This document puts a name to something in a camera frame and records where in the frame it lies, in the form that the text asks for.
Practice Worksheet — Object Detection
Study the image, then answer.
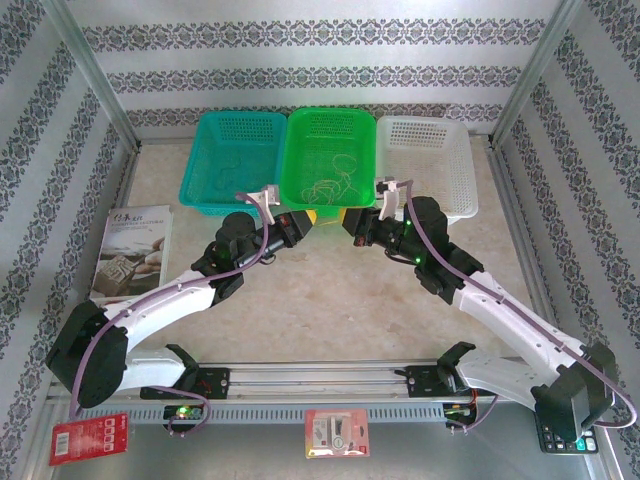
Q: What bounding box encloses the aluminium mounting rail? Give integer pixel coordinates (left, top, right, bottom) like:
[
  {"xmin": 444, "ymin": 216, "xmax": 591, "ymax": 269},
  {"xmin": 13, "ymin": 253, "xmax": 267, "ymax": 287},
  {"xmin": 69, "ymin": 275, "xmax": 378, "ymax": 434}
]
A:
[{"xmin": 47, "ymin": 360, "xmax": 540, "ymax": 402}]

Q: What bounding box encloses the book with printed cover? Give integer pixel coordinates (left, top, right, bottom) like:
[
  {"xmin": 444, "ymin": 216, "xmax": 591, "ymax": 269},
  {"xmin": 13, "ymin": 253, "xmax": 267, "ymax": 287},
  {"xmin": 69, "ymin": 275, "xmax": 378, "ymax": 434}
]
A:
[{"xmin": 91, "ymin": 203, "xmax": 174, "ymax": 300}]

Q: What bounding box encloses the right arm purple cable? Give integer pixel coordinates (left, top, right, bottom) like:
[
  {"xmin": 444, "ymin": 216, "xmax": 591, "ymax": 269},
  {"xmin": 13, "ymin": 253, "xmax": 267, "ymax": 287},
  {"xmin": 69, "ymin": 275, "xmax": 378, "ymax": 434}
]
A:
[{"xmin": 398, "ymin": 179, "xmax": 640, "ymax": 435}]

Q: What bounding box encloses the yellow thin cable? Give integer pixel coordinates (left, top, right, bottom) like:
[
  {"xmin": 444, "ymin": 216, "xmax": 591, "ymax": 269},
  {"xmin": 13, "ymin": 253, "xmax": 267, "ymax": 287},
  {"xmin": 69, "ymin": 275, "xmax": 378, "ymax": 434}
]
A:
[{"xmin": 298, "ymin": 178, "xmax": 344, "ymax": 205}]

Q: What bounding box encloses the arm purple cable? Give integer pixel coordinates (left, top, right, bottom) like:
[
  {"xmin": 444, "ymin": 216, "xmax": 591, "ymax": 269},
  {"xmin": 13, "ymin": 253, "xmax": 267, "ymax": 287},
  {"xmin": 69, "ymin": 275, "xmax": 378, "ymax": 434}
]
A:
[
  {"xmin": 68, "ymin": 192, "xmax": 275, "ymax": 437},
  {"xmin": 398, "ymin": 179, "xmax": 640, "ymax": 435}
]

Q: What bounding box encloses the pink USB drive package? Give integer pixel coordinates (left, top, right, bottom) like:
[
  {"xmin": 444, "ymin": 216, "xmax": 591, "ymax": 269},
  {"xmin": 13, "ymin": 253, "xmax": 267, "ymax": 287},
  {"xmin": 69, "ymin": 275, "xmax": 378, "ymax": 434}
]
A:
[{"xmin": 304, "ymin": 408, "xmax": 371, "ymax": 460}]

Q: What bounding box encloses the aluminium frame post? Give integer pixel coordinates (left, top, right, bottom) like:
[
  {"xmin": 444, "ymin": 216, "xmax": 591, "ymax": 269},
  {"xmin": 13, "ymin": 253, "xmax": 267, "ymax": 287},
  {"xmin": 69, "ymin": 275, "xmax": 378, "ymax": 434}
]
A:
[
  {"xmin": 42, "ymin": 0, "xmax": 144, "ymax": 150},
  {"xmin": 488, "ymin": 0, "xmax": 587, "ymax": 149}
]

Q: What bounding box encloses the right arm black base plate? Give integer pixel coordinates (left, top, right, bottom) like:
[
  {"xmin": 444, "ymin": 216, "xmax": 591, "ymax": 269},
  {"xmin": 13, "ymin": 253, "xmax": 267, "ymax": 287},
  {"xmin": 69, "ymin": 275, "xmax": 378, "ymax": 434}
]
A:
[{"xmin": 405, "ymin": 364, "xmax": 499, "ymax": 400}]

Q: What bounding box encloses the teal plastic basket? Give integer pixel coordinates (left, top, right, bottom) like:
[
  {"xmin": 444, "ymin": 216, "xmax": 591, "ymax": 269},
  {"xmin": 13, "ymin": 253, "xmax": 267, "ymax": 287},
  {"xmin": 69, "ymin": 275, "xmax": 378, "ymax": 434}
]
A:
[{"xmin": 178, "ymin": 110, "xmax": 289, "ymax": 220}]

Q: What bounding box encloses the green plastic basket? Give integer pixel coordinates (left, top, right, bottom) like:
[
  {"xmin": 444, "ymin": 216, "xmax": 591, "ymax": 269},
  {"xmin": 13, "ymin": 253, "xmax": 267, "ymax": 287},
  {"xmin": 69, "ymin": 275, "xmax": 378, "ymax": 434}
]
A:
[{"xmin": 278, "ymin": 107, "xmax": 377, "ymax": 218}]

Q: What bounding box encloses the red retail package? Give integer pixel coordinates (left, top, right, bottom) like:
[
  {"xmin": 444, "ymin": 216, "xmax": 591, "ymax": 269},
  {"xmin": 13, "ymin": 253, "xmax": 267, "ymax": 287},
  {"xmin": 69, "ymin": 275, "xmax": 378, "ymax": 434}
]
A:
[{"xmin": 48, "ymin": 412, "xmax": 130, "ymax": 467}]

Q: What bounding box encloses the small circuit board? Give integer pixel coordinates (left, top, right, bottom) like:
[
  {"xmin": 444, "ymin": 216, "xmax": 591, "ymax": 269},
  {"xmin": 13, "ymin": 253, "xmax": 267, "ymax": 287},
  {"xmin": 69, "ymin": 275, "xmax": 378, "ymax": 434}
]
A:
[
  {"xmin": 443, "ymin": 402, "xmax": 480, "ymax": 426},
  {"xmin": 163, "ymin": 404, "xmax": 207, "ymax": 422}
]

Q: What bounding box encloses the grey slotted cable duct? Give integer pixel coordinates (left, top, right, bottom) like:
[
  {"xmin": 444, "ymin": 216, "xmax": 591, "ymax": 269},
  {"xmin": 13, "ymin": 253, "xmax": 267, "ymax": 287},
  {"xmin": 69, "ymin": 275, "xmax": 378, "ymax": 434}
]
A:
[{"xmin": 67, "ymin": 403, "xmax": 451, "ymax": 425}]

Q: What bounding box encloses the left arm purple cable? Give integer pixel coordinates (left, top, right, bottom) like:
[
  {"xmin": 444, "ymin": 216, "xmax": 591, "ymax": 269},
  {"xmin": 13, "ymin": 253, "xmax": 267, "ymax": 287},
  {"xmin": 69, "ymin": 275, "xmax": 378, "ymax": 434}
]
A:
[{"xmin": 68, "ymin": 192, "xmax": 275, "ymax": 437}]

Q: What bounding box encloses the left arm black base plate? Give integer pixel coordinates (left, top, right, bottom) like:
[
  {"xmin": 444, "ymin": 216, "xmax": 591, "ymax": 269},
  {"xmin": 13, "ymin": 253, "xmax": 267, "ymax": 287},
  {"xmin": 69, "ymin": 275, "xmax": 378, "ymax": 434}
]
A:
[{"xmin": 139, "ymin": 367, "xmax": 231, "ymax": 401}]

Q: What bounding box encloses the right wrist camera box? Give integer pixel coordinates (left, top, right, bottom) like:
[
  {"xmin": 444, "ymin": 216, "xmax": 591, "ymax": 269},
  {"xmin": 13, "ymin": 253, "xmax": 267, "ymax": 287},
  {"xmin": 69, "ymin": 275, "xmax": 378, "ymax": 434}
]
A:
[{"xmin": 375, "ymin": 175, "xmax": 403, "ymax": 221}]

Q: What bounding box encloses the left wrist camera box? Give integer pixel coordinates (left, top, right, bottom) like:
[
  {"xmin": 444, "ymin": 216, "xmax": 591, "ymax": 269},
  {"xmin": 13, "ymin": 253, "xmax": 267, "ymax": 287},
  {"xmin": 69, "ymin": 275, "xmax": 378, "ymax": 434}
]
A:
[{"xmin": 249, "ymin": 184, "xmax": 282, "ymax": 226}]

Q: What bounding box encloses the black desk calculator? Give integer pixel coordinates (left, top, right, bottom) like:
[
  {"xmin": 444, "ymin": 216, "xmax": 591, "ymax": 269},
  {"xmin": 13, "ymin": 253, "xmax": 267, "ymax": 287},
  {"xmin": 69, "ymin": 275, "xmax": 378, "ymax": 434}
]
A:
[{"xmin": 534, "ymin": 424, "xmax": 600, "ymax": 455}]

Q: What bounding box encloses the white cable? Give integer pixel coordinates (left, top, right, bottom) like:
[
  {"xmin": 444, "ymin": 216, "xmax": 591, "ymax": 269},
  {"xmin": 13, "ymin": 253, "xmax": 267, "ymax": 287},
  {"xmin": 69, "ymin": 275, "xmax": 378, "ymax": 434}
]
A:
[{"xmin": 329, "ymin": 153, "xmax": 365, "ymax": 199}]

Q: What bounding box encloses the aluminium table side rail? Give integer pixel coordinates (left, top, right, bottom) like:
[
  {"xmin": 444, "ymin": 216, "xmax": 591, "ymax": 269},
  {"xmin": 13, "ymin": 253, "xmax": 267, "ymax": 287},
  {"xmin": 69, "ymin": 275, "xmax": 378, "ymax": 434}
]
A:
[
  {"xmin": 487, "ymin": 144, "xmax": 571, "ymax": 361},
  {"xmin": 67, "ymin": 144, "xmax": 144, "ymax": 365}
]

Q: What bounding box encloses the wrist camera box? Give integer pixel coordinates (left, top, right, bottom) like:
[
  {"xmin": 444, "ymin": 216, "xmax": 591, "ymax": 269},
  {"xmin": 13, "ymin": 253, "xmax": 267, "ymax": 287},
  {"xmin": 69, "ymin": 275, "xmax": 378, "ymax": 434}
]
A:
[
  {"xmin": 249, "ymin": 184, "xmax": 282, "ymax": 226},
  {"xmin": 375, "ymin": 175, "xmax": 403, "ymax": 221}
]

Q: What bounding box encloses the white plastic basket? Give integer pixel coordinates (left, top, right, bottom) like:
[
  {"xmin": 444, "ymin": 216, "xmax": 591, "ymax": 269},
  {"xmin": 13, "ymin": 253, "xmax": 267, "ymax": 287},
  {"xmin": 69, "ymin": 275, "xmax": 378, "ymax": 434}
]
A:
[{"xmin": 374, "ymin": 115, "xmax": 479, "ymax": 226}]

